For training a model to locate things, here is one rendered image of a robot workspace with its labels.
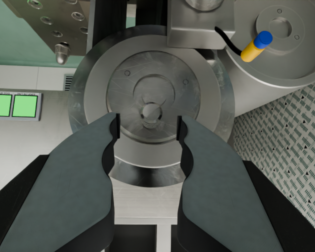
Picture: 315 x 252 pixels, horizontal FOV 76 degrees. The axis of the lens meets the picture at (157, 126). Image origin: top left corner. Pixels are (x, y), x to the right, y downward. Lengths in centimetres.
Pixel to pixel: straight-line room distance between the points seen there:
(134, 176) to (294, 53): 19
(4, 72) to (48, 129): 313
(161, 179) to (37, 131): 43
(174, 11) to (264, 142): 25
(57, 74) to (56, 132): 279
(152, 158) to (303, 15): 21
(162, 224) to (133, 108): 40
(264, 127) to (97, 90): 26
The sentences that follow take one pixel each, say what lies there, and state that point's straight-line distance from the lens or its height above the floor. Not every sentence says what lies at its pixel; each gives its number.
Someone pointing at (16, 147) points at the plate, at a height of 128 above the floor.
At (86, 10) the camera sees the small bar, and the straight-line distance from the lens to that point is 43.
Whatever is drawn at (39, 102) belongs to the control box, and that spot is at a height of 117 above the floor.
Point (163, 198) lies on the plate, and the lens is 51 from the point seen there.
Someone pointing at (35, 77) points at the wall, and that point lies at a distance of 342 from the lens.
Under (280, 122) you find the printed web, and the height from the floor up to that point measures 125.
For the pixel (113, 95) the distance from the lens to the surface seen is 16.
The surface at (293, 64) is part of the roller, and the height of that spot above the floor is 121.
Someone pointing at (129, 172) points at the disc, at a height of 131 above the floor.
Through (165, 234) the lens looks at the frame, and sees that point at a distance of 54.
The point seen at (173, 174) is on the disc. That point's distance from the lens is 17.
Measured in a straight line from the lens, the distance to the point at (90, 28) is 22.
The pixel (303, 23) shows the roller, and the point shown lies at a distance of 26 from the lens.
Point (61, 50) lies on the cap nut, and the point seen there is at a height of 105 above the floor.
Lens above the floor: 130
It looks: 9 degrees down
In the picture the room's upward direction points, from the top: 179 degrees counter-clockwise
